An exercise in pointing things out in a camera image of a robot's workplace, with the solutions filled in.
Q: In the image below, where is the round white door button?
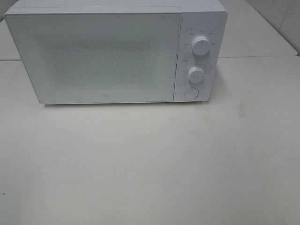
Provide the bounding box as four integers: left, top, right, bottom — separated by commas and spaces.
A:
185, 88, 199, 99

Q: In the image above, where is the white control knob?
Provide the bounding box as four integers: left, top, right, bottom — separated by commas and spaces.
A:
191, 34, 211, 56
187, 66, 204, 83

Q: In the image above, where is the white microwave oven body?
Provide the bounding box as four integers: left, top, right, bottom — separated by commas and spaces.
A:
4, 0, 228, 104

